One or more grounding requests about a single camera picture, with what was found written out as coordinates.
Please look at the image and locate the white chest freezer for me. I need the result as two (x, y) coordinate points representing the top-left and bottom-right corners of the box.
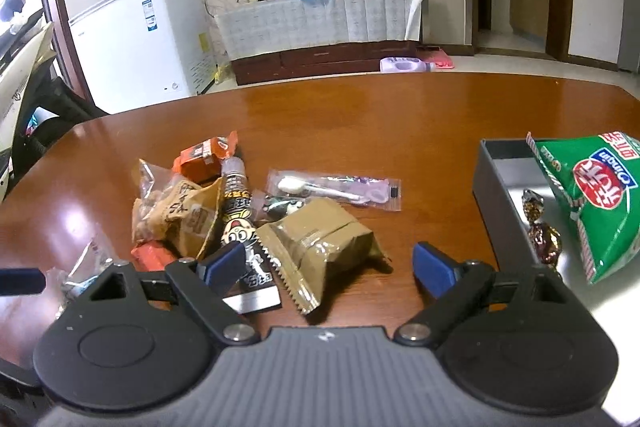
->
(68, 0), (221, 113)

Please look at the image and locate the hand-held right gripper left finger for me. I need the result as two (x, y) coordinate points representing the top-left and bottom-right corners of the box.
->
(74, 241), (261, 349)

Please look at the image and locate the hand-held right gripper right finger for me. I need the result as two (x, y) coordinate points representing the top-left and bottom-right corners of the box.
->
(394, 242), (577, 349)

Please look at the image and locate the green snack bag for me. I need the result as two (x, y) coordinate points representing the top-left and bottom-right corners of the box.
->
(525, 130), (640, 286)

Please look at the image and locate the pink floor item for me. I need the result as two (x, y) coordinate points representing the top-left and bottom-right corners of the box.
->
(417, 47), (457, 72)

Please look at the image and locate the clear crumpled wrapper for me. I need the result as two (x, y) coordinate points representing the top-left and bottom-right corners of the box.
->
(47, 234), (119, 314)

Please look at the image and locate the red snack packet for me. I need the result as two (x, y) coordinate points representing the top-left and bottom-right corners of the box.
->
(131, 241), (177, 273)

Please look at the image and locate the olive brown snack packet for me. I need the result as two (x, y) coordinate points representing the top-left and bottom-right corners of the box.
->
(255, 198), (394, 316)

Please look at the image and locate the orange snack packet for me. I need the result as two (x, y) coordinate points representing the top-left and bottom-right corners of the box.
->
(173, 130), (239, 184)

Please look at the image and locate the white checked cabinet cloth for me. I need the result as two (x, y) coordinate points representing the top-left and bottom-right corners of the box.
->
(215, 0), (426, 60)

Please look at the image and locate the tan snack packet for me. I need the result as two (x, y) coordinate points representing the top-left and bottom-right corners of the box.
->
(131, 158), (224, 259)

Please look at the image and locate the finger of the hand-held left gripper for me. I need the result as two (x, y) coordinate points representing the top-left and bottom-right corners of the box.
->
(0, 268), (47, 296)

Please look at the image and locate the small dark wrapped candy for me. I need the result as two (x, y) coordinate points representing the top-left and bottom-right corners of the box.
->
(252, 189), (306, 226)

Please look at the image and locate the brown foil wrapped candy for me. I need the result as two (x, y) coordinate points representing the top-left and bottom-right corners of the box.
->
(527, 221), (565, 269)
(522, 188), (547, 224)

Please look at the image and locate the white scooter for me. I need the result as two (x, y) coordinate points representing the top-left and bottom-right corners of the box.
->
(0, 0), (109, 204)

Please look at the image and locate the black striped snack packet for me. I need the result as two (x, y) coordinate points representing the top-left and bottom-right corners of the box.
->
(218, 157), (282, 314)

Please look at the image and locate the clear packet with white spoon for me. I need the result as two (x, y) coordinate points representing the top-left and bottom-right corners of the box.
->
(265, 169), (402, 212)

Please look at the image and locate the purple detergent bottle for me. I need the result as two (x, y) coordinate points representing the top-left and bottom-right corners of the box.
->
(380, 56), (441, 74)

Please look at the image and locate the dark wooden television cabinet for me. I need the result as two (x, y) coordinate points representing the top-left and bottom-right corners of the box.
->
(231, 39), (421, 86)

